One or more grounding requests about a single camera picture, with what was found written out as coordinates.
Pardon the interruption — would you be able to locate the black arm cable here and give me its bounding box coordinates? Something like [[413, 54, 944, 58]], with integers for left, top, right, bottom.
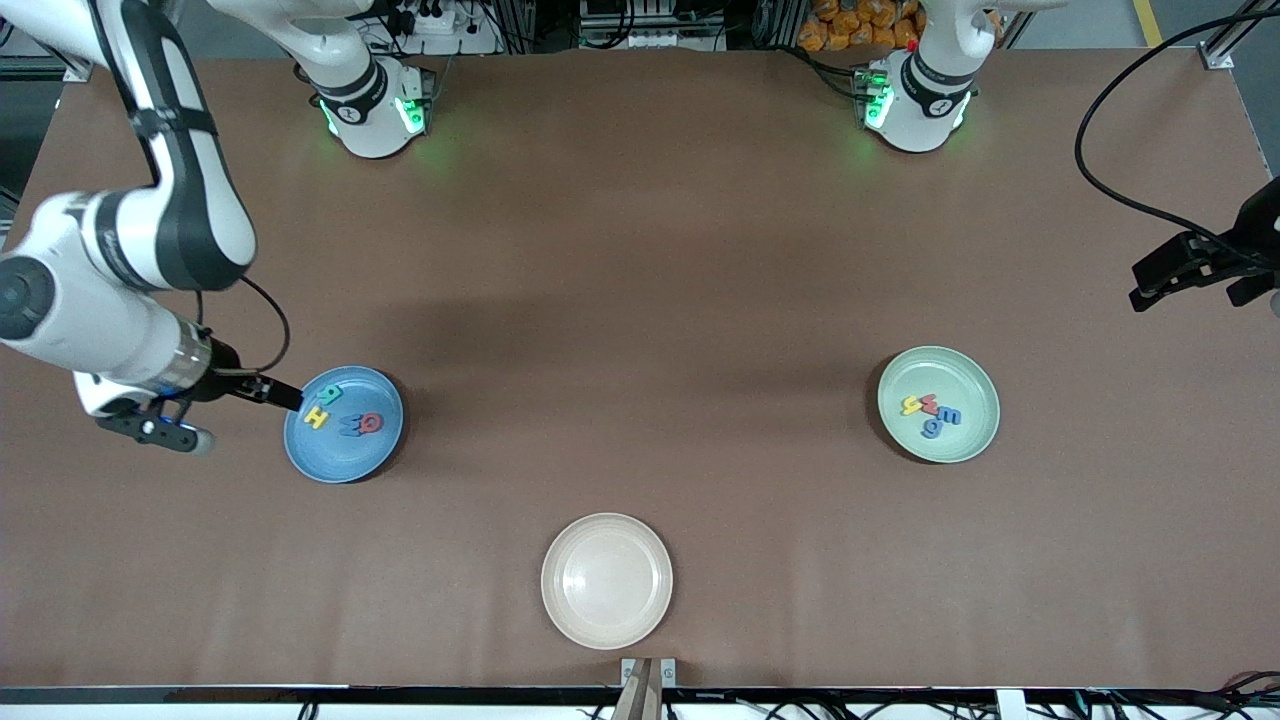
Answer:
[[193, 274, 292, 377], [1074, 8, 1280, 263]]

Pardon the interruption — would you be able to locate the orange packets pile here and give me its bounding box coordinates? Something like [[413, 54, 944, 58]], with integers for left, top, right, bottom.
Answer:
[[798, 0, 926, 53]]

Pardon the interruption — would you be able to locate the green plate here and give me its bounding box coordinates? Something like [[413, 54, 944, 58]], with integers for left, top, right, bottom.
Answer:
[[877, 346, 1001, 464]]

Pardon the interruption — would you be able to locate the red and black cable bundle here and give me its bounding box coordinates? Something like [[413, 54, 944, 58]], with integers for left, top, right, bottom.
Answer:
[[1185, 668, 1280, 720]]

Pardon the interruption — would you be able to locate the blue plate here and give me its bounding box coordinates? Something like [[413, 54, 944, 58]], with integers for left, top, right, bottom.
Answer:
[[284, 365, 405, 484]]

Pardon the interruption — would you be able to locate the metal table bracket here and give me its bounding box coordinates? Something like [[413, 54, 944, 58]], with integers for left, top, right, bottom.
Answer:
[[612, 657, 678, 720]]

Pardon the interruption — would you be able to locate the beige plate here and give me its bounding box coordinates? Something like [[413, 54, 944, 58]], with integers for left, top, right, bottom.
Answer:
[[541, 513, 674, 651]]

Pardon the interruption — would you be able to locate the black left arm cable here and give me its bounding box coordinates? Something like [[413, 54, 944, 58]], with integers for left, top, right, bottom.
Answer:
[[1074, 8, 1280, 263]]

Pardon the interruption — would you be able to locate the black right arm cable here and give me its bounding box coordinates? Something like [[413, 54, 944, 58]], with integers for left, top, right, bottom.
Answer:
[[193, 274, 292, 377]]

